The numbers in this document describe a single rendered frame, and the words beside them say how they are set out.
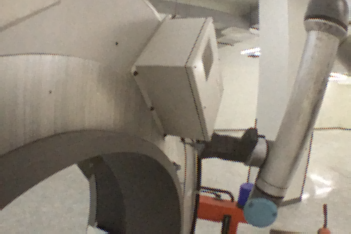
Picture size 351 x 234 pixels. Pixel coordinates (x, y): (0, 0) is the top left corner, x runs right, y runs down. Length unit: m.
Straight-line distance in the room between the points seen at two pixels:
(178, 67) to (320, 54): 0.33
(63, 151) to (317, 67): 0.52
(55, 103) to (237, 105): 10.68
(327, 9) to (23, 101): 0.60
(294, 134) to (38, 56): 0.52
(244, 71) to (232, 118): 2.26
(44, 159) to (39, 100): 0.08
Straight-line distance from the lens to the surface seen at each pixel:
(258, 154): 0.67
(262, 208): 0.60
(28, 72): 0.29
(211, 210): 1.49
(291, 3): 3.63
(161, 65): 0.43
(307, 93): 0.56
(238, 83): 10.89
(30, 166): 0.25
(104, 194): 1.06
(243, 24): 6.36
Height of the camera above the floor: 1.63
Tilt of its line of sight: 3 degrees down
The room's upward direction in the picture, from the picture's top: 4 degrees clockwise
